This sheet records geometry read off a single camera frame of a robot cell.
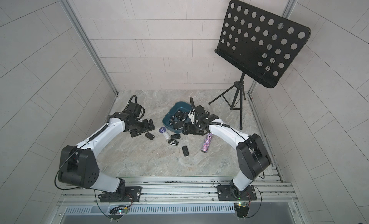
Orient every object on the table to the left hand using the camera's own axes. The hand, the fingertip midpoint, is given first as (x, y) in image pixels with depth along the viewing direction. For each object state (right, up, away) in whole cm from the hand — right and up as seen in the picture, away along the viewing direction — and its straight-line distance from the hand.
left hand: (152, 128), depth 86 cm
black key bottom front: (+20, -13, -2) cm, 24 cm away
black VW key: (+15, +7, +16) cm, 23 cm away
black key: (+14, -6, +5) cm, 16 cm away
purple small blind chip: (+5, -3, +8) cm, 10 cm away
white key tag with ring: (+8, -6, +5) cm, 11 cm away
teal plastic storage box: (+18, +12, +19) cm, 29 cm away
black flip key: (-3, -6, +5) cm, 8 cm away
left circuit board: (-10, -36, -21) cm, 43 cm away
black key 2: (+19, +6, +15) cm, 25 cm away
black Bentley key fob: (+12, -9, +2) cm, 16 cm away
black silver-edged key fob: (+13, 0, +10) cm, 17 cm away
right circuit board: (+48, -36, -19) cm, 63 cm away
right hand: (+21, -2, -1) cm, 21 cm away
